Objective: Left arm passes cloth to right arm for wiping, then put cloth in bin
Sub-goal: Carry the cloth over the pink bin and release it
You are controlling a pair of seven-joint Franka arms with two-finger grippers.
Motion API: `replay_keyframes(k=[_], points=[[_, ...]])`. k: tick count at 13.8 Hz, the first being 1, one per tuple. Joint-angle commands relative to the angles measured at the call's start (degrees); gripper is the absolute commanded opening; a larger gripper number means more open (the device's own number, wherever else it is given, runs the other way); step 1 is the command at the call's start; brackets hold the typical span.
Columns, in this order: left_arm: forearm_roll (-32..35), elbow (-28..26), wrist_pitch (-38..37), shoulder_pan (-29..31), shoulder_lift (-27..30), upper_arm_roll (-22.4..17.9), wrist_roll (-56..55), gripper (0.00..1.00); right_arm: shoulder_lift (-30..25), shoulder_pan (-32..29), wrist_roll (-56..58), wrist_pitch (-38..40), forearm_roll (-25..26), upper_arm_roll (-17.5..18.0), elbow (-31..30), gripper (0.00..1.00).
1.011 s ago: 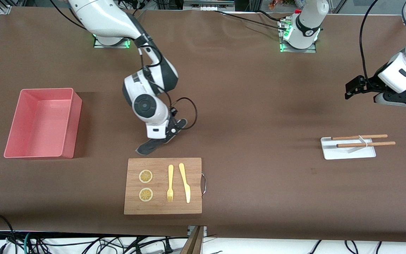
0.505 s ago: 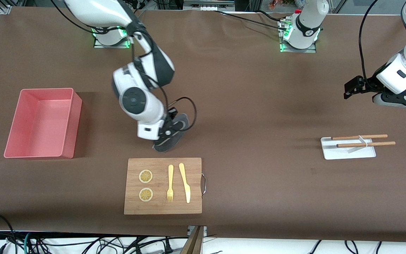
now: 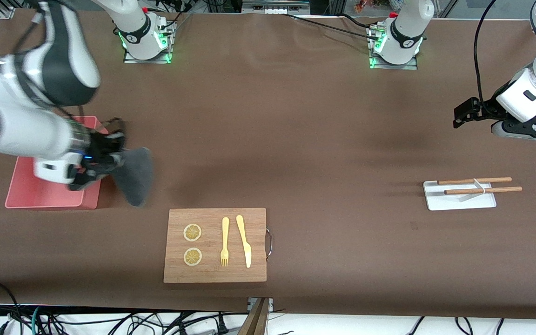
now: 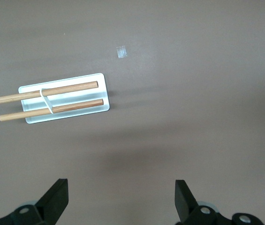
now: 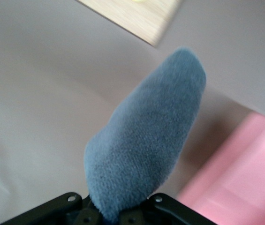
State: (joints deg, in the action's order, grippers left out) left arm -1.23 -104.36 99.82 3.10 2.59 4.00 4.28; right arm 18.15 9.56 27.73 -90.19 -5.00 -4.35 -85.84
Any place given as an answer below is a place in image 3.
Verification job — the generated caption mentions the black cable on table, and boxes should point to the black cable on table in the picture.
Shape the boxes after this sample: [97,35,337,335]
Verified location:
[281,13,380,39]

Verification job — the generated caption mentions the white rack base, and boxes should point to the white rack base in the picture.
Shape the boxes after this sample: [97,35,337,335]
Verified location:
[423,180,497,211]

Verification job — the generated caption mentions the wooden cutting board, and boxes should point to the wooden cutting board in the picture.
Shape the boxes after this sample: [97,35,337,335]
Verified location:
[163,208,273,283]

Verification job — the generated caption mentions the wooden beam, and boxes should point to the wooden beam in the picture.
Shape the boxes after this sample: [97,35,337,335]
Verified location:
[238,298,269,335]

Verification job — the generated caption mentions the yellow plastic fork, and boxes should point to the yellow plastic fork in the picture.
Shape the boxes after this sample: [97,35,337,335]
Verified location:
[221,217,230,267]

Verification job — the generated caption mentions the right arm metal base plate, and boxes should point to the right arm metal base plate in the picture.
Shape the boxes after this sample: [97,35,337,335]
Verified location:
[118,19,178,64]

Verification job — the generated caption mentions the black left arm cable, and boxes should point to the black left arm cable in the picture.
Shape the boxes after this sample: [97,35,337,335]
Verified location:
[474,0,499,106]

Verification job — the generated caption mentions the yellow plastic knife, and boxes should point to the yellow plastic knife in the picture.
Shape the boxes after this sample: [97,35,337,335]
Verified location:
[236,214,252,268]

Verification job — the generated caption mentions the grey and pink cloth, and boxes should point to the grey and pink cloth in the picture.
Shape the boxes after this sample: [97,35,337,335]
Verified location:
[110,147,155,208]

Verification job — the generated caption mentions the pink plastic bin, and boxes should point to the pink plastic bin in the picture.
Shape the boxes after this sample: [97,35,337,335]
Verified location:
[5,116,109,210]

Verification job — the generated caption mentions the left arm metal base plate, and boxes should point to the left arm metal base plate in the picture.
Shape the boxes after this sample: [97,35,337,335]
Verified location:
[368,23,418,70]

